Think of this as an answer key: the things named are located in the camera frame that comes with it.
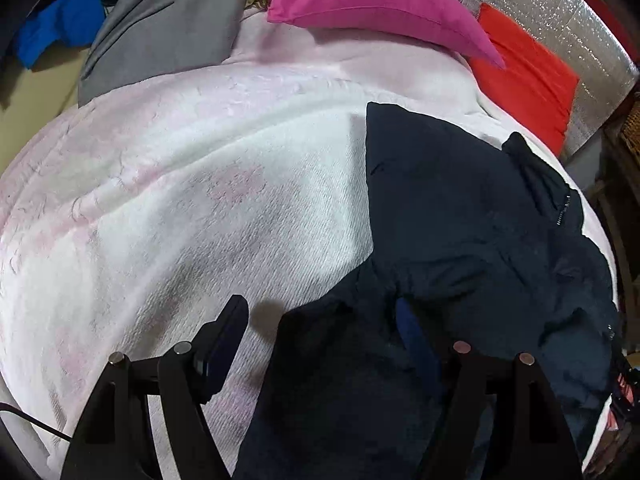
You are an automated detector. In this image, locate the navy blue puffer jacket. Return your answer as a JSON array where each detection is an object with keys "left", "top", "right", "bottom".
[{"left": 234, "top": 103, "right": 617, "bottom": 479}]

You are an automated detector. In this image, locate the white pink bed blanket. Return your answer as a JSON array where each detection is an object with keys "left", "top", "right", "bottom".
[{"left": 1, "top": 15, "right": 618, "bottom": 479}]

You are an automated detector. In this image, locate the wicker basket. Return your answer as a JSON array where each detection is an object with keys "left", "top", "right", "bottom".
[{"left": 618, "top": 91, "right": 640, "bottom": 162}]

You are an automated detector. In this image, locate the red pillow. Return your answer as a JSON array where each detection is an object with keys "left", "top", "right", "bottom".
[{"left": 469, "top": 3, "right": 579, "bottom": 156}]

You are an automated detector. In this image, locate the blue garment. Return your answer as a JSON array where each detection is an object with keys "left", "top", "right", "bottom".
[{"left": 13, "top": 0, "right": 105, "bottom": 68}]

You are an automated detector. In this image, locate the grey garment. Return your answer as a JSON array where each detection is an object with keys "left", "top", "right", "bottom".
[{"left": 77, "top": 0, "right": 245, "bottom": 106}]

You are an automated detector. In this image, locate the silver foil insulation mat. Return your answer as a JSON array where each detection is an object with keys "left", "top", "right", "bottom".
[{"left": 459, "top": 0, "right": 639, "bottom": 159}]

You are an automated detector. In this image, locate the pink pillow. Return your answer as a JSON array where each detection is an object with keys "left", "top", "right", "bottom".
[{"left": 268, "top": 0, "right": 504, "bottom": 68}]

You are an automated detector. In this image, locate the red cloth on headboard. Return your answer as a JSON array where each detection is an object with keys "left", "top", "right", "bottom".
[{"left": 584, "top": 0, "right": 639, "bottom": 65}]

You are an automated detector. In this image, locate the black cable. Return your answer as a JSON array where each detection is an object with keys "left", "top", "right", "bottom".
[{"left": 0, "top": 401, "right": 74, "bottom": 443}]

